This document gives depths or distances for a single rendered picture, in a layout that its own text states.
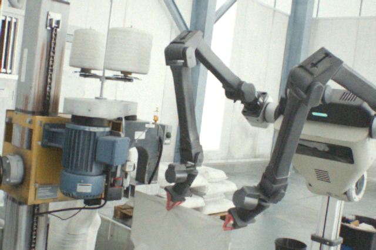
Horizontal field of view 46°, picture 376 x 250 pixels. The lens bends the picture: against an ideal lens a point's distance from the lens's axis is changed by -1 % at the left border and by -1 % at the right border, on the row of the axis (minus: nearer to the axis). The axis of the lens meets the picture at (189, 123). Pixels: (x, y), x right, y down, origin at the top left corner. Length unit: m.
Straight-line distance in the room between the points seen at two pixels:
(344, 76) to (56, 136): 0.98
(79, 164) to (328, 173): 0.96
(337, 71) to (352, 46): 8.91
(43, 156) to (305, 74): 0.94
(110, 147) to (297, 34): 9.23
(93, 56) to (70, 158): 0.47
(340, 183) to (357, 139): 0.25
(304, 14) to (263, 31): 1.25
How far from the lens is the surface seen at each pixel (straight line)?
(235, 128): 9.16
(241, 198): 1.39
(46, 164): 1.65
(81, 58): 1.79
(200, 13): 7.94
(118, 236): 2.48
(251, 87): 1.78
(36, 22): 1.67
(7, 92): 4.55
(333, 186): 1.87
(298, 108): 1.24
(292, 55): 10.46
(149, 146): 1.92
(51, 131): 1.62
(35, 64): 1.65
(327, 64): 1.21
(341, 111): 1.69
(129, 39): 1.57
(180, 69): 1.51
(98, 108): 1.47
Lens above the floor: 1.47
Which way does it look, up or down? 4 degrees down
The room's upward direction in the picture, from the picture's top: 7 degrees clockwise
